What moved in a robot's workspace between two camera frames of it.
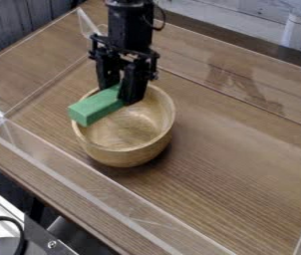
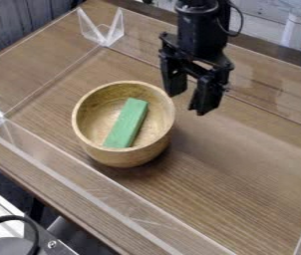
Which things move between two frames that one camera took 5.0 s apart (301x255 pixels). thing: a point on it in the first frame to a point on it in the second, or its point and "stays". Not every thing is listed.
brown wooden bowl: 128,136 stays
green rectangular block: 92,108 to 124,130
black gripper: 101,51 to 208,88
